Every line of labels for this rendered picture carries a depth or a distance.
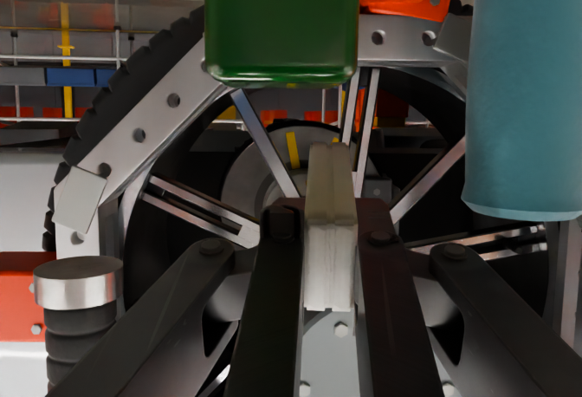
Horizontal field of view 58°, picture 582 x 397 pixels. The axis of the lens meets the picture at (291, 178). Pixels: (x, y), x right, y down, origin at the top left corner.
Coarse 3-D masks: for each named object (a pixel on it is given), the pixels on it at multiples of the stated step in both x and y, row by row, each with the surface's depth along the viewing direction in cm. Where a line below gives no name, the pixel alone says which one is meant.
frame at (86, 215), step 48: (192, 48) 46; (384, 48) 47; (432, 48) 47; (192, 96) 47; (144, 144) 47; (96, 192) 47; (96, 240) 48; (576, 240) 54; (576, 288) 54; (576, 336) 52
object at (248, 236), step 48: (240, 96) 57; (432, 96) 63; (192, 144) 78; (144, 192) 58; (192, 192) 58; (288, 192) 59; (144, 240) 66; (240, 240) 59; (432, 240) 61; (480, 240) 60; (528, 240) 61; (144, 288) 66; (528, 288) 63
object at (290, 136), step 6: (288, 138) 99; (294, 138) 99; (336, 138) 100; (288, 144) 100; (294, 144) 100; (288, 150) 100; (294, 150) 100; (294, 156) 100; (294, 162) 100; (294, 168) 100
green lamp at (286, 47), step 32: (224, 0) 13; (256, 0) 13; (288, 0) 13; (320, 0) 13; (352, 0) 13; (224, 32) 13; (256, 32) 13; (288, 32) 13; (320, 32) 13; (352, 32) 13; (224, 64) 13; (256, 64) 13; (288, 64) 13; (320, 64) 13; (352, 64) 13
